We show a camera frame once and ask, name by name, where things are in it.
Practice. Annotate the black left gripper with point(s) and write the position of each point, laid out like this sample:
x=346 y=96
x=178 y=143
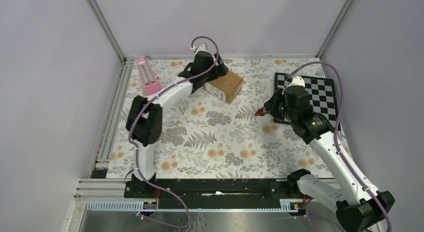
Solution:
x=219 y=71

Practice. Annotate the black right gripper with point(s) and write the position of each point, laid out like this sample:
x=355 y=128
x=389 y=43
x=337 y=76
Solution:
x=271 y=105

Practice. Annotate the brown cardboard express box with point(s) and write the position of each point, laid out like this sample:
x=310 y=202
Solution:
x=225 y=88

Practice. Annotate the red black utility knife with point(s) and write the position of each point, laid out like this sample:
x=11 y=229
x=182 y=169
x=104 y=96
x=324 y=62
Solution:
x=261 y=112

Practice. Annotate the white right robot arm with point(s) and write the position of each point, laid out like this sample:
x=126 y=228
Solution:
x=358 y=204

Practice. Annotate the black white checkerboard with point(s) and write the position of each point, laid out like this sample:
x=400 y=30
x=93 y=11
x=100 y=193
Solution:
x=323 y=96

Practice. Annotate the pink metronome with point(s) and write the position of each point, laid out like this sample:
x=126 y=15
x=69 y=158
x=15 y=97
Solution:
x=149 y=80

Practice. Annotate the floral table mat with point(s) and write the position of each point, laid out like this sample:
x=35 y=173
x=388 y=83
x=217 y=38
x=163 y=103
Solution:
x=204 y=137

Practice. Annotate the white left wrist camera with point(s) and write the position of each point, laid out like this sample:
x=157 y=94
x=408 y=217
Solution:
x=201 y=48

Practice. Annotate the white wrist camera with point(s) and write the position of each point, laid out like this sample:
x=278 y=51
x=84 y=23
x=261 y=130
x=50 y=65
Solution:
x=201 y=48
x=296 y=81

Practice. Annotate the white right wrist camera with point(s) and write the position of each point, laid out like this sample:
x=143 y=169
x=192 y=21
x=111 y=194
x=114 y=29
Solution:
x=296 y=81

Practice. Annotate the grey slotted cable duct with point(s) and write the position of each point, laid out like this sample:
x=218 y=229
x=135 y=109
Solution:
x=203 y=205

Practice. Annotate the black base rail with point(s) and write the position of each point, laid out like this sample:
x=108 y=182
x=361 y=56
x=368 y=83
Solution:
x=195 y=189

